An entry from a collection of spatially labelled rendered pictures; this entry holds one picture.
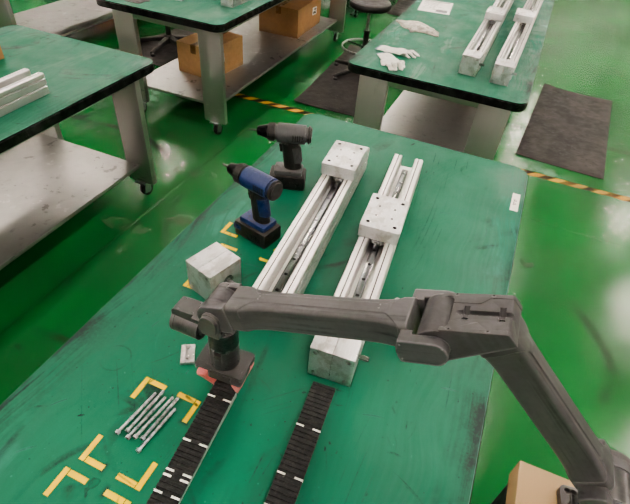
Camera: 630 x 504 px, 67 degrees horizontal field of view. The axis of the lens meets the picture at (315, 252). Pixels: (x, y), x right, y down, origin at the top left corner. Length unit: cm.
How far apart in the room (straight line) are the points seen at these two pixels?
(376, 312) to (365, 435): 41
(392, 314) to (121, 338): 72
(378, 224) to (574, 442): 74
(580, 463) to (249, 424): 59
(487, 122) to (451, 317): 209
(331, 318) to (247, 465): 40
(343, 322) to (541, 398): 28
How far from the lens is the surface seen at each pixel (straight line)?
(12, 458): 112
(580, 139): 432
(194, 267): 120
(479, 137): 273
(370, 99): 279
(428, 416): 111
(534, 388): 72
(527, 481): 104
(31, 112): 223
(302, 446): 99
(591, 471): 85
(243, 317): 80
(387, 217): 134
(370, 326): 70
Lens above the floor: 170
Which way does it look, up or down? 42 degrees down
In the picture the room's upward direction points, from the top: 6 degrees clockwise
